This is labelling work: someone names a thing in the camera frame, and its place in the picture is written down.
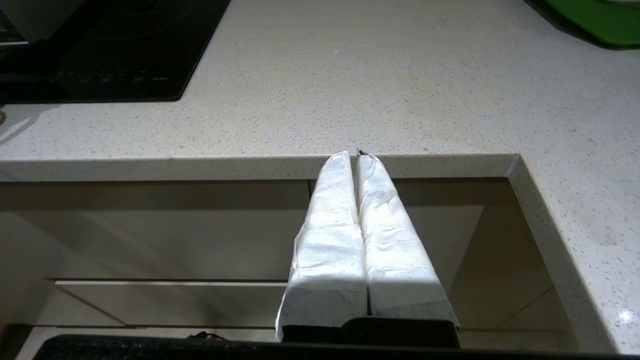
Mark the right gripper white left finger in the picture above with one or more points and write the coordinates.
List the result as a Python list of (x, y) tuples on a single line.
[(330, 250)]

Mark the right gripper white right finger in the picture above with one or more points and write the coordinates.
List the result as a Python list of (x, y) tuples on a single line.
[(395, 250)]

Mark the silver Panasonic microwave oven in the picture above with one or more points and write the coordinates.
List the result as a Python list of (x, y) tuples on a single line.
[(20, 20)]

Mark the grey glossy cabinet front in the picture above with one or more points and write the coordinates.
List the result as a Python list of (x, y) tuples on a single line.
[(465, 230), (150, 230)]

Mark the black induction cooktop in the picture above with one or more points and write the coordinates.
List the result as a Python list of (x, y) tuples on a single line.
[(125, 50)]

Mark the green plastic tray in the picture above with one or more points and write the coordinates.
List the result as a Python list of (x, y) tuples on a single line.
[(595, 20)]

